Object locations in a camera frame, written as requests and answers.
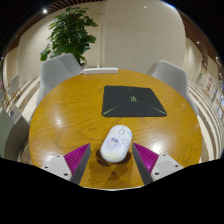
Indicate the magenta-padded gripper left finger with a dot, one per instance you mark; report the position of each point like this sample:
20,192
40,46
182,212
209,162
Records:
77,159

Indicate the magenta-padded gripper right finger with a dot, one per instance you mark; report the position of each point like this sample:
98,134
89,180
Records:
146,159

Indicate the white cartoon-print computer mouse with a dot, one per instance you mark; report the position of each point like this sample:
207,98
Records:
116,144

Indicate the black mouse pad green lines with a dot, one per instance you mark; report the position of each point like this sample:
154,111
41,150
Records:
133,101

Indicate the grey shell chair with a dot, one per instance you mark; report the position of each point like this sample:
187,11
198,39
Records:
171,78
56,73

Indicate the white power strip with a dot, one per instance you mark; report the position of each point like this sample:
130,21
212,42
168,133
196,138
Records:
100,70

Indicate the small grey chair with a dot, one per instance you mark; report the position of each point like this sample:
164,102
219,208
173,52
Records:
14,85

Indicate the potted green leafy plant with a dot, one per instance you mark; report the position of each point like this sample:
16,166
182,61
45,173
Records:
70,33

